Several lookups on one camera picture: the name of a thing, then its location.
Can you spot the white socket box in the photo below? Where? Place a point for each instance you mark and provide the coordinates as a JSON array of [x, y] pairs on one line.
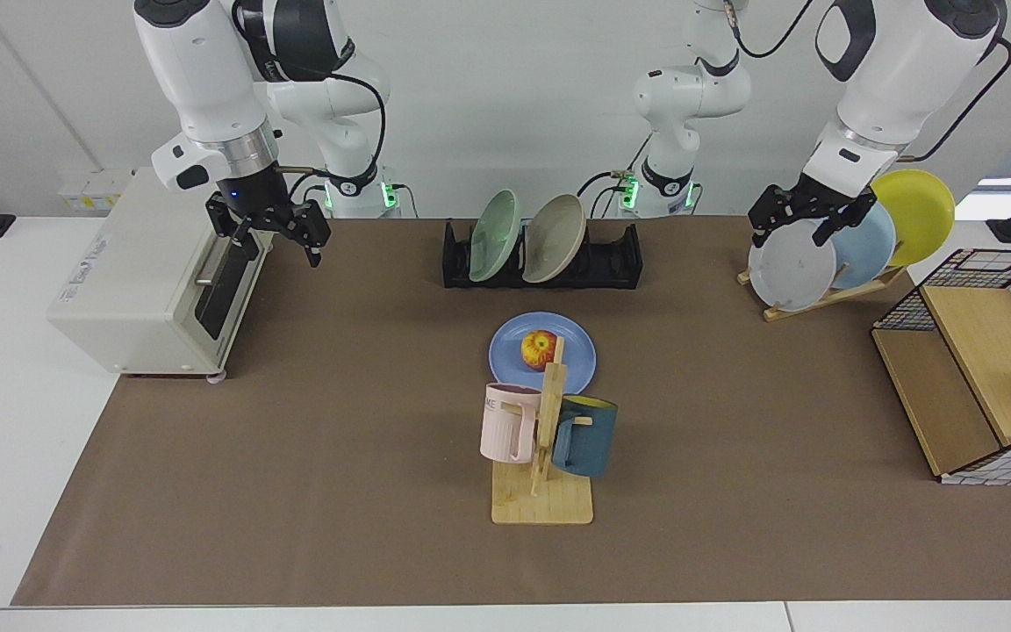
[[89, 193]]

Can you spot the grey plate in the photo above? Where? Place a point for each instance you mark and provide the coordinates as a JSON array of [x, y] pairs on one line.
[[791, 274]]

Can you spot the wooden plate rack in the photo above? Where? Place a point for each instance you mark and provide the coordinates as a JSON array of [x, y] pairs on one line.
[[821, 301]]

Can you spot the beige plate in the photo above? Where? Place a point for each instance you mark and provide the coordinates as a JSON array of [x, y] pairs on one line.
[[554, 239]]

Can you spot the black dish rack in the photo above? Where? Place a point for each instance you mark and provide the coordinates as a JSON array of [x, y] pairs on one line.
[[615, 263]]

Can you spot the yellow plate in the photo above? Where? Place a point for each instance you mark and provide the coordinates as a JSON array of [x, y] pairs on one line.
[[920, 215]]

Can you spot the brown table cloth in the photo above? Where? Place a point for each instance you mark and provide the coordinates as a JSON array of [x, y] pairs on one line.
[[295, 527]]

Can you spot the dark blue mug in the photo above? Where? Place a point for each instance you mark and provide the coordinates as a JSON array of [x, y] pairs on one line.
[[589, 439]]

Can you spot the light blue plate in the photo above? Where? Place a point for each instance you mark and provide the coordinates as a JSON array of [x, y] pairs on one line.
[[870, 254]]

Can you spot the green plate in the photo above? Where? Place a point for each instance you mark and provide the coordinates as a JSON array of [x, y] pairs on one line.
[[495, 237]]

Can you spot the pale toaster oven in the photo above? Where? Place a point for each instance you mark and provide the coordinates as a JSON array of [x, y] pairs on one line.
[[119, 290]]

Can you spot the pink mug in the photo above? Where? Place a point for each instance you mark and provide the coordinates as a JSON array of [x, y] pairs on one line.
[[505, 430]]

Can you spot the red yellow apple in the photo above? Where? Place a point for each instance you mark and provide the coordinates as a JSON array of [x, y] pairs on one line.
[[536, 348]]

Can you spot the wooden cup stand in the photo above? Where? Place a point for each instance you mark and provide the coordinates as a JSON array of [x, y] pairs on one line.
[[549, 505]]

